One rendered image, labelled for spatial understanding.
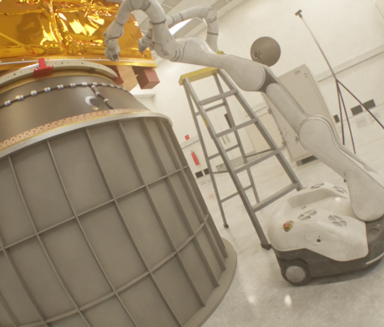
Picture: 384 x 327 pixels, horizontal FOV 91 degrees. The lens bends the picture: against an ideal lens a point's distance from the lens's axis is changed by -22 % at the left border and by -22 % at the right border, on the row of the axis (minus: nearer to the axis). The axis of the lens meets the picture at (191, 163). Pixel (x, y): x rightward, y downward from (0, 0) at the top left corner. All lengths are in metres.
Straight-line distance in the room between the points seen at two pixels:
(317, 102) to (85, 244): 3.69
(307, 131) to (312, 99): 2.94
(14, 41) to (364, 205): 2.12
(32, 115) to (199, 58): 0.93
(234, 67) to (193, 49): 0.29
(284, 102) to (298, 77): 2.92
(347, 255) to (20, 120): 1.63
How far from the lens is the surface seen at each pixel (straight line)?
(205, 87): 9.28
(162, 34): 1.23
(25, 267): 1.18
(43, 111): 1.31
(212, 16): 1.57
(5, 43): 1.70
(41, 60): 1.61
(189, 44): 1.39
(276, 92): 1.18
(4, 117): 1.38
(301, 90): 4.05
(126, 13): 1.25
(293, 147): 4.15
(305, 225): 1.08
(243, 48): 8.77
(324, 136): 1.10
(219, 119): 9.01
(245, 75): 1.18
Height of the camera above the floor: 0.79
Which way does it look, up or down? level
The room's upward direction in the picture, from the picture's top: 24 degrees counter-clockwise
